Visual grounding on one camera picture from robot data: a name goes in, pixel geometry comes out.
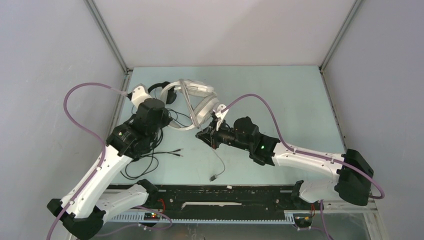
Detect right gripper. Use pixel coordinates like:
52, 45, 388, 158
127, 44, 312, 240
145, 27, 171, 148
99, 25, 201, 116
195, 117, 252, 152

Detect white headphones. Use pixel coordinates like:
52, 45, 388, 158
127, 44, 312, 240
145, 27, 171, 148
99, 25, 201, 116
159, 78, 220, 131

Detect black headphones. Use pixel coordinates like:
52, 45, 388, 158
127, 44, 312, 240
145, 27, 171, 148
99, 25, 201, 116
147, 81, 177, 105

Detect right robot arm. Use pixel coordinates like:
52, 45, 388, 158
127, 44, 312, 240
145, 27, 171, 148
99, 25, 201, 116
195, 116, 374, 209

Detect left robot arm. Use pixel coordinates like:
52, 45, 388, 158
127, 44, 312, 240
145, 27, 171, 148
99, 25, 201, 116
47, 97, 171, 240

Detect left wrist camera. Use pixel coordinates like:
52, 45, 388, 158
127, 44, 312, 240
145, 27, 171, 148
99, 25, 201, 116
127, 84, 153, 109

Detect black cable with two plugs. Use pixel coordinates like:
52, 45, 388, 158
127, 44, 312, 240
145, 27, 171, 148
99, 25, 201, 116
120, 149, 184, 181

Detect aluminium frame rail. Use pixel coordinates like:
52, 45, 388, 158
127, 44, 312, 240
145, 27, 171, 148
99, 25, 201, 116
84, 0, 133, 135

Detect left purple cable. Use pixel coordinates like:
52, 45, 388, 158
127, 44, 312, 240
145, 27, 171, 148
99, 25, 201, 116
46, 82, 132, 240

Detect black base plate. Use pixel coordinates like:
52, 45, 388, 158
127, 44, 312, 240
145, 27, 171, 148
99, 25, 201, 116
136, 179, 320, 220

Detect white cable duct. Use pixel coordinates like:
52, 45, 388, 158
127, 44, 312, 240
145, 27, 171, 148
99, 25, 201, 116
109, 211, 295, 225

